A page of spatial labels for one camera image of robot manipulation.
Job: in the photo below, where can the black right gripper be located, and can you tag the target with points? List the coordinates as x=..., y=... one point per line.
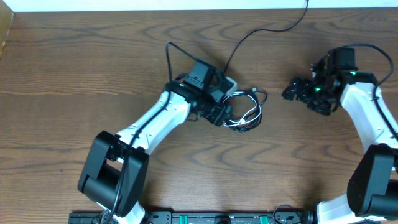
x=301, y=95

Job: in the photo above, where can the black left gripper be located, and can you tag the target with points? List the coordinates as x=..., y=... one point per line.
x=216, y=112

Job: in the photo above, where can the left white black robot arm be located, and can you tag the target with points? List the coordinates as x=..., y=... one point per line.
x=115, y=169

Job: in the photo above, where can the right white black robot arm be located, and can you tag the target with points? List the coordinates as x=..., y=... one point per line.
x=371, y=195

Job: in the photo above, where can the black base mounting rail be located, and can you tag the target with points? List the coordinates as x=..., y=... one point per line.
x=281, y=214

